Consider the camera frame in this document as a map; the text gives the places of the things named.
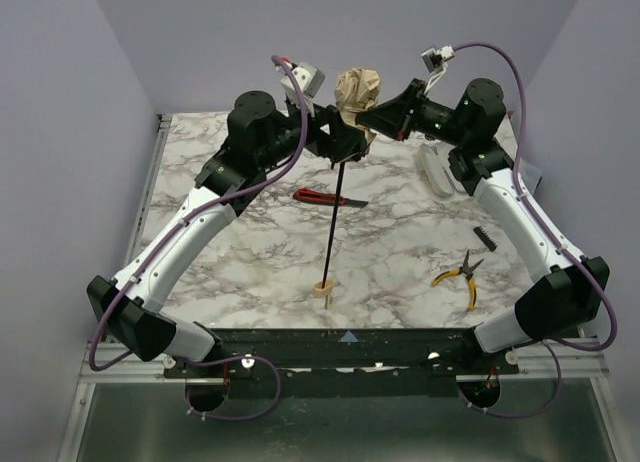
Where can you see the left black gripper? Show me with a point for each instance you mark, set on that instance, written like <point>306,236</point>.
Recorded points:
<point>323,133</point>

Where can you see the black hex key holder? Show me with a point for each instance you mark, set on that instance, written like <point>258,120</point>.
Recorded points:
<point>484,237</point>

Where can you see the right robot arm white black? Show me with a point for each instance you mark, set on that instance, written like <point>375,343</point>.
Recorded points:
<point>566,283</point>

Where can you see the clear plastic screw box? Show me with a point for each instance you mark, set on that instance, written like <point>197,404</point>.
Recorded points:
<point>531,175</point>

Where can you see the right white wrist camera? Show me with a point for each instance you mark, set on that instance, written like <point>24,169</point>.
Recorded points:
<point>436,62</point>

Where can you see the red black utility knife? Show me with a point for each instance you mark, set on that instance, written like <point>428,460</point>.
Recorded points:
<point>308,196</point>

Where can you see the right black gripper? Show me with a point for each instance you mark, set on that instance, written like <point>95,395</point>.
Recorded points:
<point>407,113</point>

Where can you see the blue tape triangle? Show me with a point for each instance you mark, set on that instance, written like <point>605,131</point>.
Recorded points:
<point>349,337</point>

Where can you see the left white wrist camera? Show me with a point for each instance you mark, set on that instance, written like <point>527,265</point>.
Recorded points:
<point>309,78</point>

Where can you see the beige folding umbrella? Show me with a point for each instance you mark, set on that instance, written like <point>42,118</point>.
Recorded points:
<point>355,91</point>

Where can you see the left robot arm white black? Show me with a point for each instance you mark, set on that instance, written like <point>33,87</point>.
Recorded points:
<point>259,138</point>

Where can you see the aluminium rail frame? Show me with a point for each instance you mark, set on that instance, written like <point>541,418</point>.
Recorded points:
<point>576,423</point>

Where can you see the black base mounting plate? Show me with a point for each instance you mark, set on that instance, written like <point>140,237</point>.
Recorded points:
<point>314,363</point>

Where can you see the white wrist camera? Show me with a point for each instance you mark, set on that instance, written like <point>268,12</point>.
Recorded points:
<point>309,78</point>
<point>436,62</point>

